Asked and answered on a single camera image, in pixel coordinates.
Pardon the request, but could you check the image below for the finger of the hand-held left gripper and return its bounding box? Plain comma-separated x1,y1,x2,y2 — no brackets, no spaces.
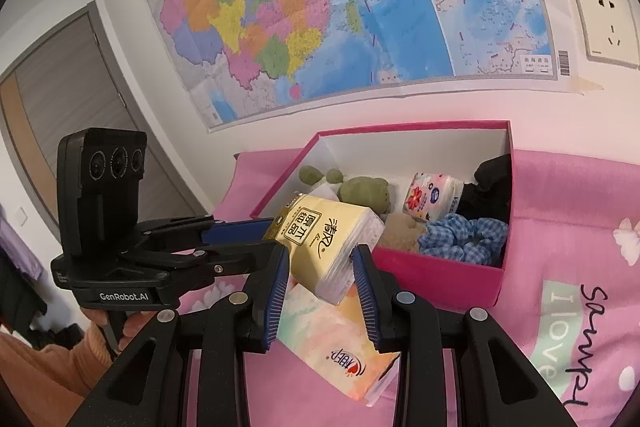
136,239,278,279
140,214,274,247

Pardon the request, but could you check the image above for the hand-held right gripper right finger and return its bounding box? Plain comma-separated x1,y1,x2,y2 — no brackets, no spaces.
350,244,576,427

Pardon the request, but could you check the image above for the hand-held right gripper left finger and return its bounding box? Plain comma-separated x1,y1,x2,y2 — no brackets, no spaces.
65,244,292,427

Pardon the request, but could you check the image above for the yellow tissue pack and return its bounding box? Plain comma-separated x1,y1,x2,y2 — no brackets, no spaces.
263,192,386,306

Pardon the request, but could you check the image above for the pink cardboard box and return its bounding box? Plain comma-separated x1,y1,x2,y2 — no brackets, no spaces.
248,120,516,308

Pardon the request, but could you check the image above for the brown plush toy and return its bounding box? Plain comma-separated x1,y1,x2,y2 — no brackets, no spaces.
382,212,428,253

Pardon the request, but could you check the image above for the green frog plush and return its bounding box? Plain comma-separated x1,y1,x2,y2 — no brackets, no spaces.
299,165,393,215

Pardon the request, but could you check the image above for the blue checked scrunchie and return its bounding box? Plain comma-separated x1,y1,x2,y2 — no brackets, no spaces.
417,213,511,268

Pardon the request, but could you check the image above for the floral pocket tissue pack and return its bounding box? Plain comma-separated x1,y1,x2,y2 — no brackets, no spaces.
402,172,465,224

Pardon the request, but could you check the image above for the black cloth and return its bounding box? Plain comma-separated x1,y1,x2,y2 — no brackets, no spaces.
457,154,513,223

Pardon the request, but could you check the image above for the person's left hand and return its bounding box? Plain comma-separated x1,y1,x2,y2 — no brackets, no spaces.
80,307,152,350

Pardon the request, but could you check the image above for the pastel tissue pack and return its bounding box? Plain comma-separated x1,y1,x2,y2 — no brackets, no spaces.
276,282,401,408

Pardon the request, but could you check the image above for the grey door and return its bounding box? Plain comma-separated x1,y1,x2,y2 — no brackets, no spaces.
0,1,207,248

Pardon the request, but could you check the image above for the pink daisy printed blanket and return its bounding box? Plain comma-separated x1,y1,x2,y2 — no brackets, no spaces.
175,149,640,427

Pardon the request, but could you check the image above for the colourful wall map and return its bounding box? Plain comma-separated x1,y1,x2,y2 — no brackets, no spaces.
142,0,563,132

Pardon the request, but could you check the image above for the white five-hole wall socket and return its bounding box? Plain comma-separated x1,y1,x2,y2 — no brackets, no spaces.
571,0,640,68

